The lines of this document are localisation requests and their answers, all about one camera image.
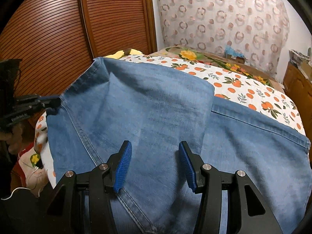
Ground person left hand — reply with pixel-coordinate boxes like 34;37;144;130
1;123;24;155

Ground stack of newspapers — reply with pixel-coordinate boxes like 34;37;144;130
289;49;310;66

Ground blue denim jeans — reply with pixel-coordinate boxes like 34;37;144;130
47;58;311;233

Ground brown louvered wooden wardrobe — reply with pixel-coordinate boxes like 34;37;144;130
1;0;157;96

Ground circle pattern sheer curtain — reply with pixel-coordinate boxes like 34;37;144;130
158;0;290;77

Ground yellow Pikachu plush toy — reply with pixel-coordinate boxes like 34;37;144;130
105;48;143;60

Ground floral brown bed blanket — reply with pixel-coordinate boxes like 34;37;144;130
149;45;285;93

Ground orange print white blanket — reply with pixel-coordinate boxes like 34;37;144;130
36;55;311;187

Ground long wooden sideboard cabinet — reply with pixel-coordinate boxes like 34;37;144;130
283;62;312;141

